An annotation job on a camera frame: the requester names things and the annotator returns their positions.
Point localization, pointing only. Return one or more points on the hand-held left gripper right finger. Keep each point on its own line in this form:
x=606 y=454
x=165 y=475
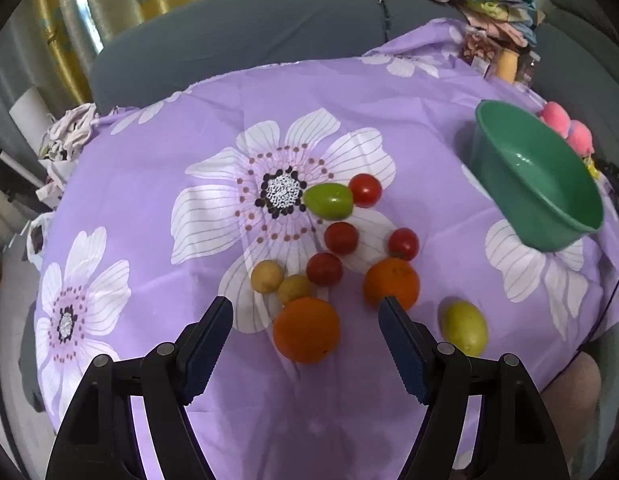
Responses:
x=402 y=345

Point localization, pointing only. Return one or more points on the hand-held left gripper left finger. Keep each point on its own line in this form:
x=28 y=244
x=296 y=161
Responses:
x=209 y=345

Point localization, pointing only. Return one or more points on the yellow-green lemon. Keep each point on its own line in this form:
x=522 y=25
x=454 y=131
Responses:
x=464 y=327

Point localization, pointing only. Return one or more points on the orange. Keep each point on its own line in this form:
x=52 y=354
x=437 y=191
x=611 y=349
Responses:
x=392 y=280
x=307 y=330

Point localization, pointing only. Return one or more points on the small yellow longan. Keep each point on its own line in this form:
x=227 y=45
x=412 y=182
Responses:
x=295 y=288
x=268 y=275

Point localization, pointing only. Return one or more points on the red cherry tomato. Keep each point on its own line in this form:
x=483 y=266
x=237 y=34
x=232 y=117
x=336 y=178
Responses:
x=324 y=268
x=341 y=237
x=365 y=190
x=403 y=243

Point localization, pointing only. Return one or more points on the green plastic bowl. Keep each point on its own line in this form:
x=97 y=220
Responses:
x=534 y=175

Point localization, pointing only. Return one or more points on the green mango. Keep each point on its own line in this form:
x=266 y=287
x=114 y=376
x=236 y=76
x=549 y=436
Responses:
x=328 y=201

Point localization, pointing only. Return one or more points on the person's leg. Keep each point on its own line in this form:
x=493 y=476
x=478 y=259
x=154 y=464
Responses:
x=579 y=385

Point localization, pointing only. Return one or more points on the purple floral tablecloth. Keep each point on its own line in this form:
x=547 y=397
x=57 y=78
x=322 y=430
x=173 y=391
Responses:
x=189 y=125

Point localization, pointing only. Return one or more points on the white printed bag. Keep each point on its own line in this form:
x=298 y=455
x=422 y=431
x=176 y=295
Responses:
x=64 y=135

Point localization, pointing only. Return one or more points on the small yellow packet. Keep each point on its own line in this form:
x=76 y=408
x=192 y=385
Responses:
x=594 y=170

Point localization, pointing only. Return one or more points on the pink plush toy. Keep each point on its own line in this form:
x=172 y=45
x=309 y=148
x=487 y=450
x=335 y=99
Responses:
x=557 y=115

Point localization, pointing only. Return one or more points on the white roll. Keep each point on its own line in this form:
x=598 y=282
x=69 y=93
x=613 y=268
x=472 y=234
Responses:
x=29 y=107

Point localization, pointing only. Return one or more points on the yellow bottle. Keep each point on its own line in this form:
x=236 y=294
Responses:
x=507 y=66

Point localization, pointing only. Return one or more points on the clear plastic bottle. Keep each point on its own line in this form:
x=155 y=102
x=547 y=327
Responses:
x=528 y=67

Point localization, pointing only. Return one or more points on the clear box of dried snacks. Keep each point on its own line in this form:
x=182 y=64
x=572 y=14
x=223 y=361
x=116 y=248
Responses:
x=478 y=49

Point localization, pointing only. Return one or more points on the grey sofa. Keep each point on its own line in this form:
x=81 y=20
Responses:
x=239 y=25

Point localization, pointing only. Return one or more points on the stack of folded cloths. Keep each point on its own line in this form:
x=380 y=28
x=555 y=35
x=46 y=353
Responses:
x=494 y=5

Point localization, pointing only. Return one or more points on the green-gold curtain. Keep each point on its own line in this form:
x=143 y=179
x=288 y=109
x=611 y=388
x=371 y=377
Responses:
x=114 y=0

